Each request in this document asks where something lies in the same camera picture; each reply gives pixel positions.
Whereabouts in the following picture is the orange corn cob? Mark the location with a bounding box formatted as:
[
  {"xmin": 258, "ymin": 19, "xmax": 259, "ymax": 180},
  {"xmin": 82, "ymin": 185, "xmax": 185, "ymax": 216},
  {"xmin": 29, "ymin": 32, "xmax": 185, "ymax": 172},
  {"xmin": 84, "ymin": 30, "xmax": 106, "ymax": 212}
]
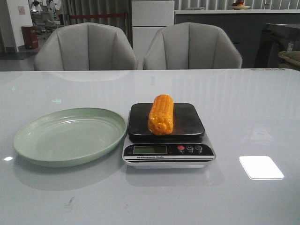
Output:
[{"xmin": 148, "ymin": 94, "xmax": 174, "ymax": 135}]

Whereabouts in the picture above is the grey armchair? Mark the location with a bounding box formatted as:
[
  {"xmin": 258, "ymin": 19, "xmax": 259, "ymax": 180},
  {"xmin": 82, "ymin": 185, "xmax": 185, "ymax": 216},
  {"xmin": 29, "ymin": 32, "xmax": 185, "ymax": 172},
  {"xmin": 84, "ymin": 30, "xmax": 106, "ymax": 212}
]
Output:
[
  {"xmin": 143, "ymin": 22, "xmax": 242, "ymax": 70},
  {"xmin": 33, "ymin": 22, "xmax": 137, "ymax": 71}
]

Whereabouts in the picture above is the dark grey counter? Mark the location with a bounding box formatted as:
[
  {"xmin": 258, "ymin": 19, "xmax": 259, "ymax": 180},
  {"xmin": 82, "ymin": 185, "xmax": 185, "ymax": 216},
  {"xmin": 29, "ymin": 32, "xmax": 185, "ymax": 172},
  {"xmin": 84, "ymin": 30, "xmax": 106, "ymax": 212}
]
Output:
[{"xmin": 174, "ymin": 9, "xmax": 300, "ymax": 68}]

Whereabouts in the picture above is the fruit bowl on counter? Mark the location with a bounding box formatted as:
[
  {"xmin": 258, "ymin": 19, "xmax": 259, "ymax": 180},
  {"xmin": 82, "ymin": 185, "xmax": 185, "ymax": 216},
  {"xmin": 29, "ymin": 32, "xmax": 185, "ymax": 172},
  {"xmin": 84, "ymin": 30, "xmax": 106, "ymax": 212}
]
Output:
[{"xmin": 230, "ymin": 0, "xmax": 250, "ymax": 10}]

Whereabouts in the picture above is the digital kitchen scale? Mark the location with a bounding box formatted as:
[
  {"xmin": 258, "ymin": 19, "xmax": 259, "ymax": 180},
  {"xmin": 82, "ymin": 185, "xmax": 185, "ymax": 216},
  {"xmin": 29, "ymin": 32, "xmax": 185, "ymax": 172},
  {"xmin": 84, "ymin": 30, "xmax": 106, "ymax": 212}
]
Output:
[{"xmin": 122, "ymin": 103, "xmax": 216, "ymax": 169}]

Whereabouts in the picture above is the red bin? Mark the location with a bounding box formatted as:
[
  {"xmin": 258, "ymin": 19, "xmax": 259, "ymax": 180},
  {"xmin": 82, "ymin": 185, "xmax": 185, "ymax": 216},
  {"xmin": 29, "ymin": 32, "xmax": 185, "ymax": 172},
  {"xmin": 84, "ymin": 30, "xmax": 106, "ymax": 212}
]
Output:
[{"xmin": 21, "ymin": 25, "xmax": 38, "ymax": 49}]

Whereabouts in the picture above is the beige cushion at right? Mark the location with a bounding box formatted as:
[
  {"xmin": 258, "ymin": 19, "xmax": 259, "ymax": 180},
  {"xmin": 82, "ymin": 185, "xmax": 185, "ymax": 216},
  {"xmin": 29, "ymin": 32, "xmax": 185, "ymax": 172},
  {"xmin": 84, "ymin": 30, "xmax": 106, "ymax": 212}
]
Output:
[{"xmin": 278, "ymin": 51, "xmax": 300, "ymax": 71}]

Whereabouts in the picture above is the grey left armchair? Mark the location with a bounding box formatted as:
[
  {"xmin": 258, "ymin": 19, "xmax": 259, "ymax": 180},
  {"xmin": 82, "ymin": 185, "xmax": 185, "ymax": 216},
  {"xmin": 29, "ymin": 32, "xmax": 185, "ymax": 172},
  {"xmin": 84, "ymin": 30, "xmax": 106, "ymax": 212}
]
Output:
[{"xmin": 33, "ymin": 22, "xmax": 137, "ymax": 71}]

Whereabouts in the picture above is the white cabinet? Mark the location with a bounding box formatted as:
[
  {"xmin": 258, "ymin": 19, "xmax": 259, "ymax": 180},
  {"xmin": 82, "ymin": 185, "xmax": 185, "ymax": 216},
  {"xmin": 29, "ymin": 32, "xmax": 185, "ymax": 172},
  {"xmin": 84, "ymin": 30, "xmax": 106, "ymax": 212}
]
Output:
[{"xmin": 131, "ymin": 0, "xmax": 174, "ymax": 70}]

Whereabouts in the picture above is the light green plate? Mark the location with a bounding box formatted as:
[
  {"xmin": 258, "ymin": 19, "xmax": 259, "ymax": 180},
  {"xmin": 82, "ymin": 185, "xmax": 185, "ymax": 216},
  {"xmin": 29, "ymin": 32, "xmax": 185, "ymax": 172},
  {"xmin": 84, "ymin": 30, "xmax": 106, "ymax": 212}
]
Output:
[{"xmin": 13, "ymin": 108, "xmax": 127, "ymax": 167}]

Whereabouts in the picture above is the grey right armchair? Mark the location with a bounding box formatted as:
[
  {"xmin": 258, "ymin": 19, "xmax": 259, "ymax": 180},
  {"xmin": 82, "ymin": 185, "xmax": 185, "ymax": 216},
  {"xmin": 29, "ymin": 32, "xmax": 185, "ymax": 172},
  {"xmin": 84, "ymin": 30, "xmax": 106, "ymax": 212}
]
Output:
[{"xmin": 143, "ymin": 22, "xmax": 242, "ymax": 70}]

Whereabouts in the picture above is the dark appliance at right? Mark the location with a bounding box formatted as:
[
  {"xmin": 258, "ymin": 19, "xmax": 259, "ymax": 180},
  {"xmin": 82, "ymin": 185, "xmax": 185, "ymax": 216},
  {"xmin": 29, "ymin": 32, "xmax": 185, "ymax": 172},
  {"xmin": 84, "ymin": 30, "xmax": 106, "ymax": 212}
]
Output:
[{"xmin": 254, "ymin": 23, "xmax": 300, "ymax": 68}]

